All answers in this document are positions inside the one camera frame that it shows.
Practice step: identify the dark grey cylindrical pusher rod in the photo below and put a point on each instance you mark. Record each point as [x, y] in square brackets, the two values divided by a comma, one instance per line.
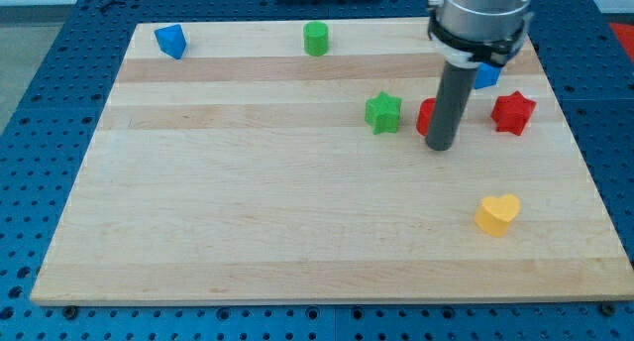
[453, 93]

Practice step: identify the red circle block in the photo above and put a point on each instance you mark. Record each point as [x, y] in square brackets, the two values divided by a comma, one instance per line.
[425, 113]

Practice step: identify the green star block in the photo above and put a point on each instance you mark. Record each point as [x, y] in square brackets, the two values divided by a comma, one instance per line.
[383, 113]

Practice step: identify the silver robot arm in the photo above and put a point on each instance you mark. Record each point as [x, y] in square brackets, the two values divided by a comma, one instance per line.
[469, 33]

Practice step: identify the red star block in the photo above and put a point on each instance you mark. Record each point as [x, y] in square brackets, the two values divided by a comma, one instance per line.
[512, 113]

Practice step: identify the blue cube block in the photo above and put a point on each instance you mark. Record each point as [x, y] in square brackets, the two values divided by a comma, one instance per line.
[487, 76]

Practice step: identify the yellow heart block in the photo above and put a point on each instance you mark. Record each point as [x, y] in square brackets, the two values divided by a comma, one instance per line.
[495, 214]

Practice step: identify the green cylinder block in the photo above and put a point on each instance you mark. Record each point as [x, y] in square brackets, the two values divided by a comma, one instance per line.
[316, 38]

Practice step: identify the red object at right edge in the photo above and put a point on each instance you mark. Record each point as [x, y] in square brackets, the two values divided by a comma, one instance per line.
[625, 36]

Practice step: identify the blue triangle block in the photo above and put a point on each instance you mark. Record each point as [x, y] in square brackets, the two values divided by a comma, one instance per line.
[171, 40]

